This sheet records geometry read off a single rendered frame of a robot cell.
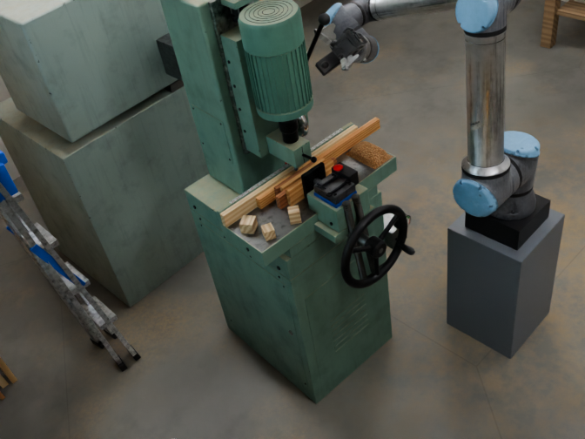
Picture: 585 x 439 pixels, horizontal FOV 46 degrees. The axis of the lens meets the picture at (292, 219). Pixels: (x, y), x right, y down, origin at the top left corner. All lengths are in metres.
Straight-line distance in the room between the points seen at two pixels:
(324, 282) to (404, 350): 0.66
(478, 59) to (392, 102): 2.27
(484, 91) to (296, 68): 0.55
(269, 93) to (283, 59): 0.12
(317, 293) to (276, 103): 0.70
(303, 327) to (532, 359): 0.97
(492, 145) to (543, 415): 1.08
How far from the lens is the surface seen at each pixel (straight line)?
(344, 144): 2.37
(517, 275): 2.54
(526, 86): 4.40
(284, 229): 2.13
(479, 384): 2.82
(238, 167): 2.35
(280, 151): 2.21
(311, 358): 2.56
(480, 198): 2.24
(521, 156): 2.35
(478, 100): 2.11
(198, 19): 2.08
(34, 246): 2.57
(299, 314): 2.36
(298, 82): 2.01
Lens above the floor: 2.32
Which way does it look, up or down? 41 degrees down
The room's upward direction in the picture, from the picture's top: 11 degrees counter-clockwise
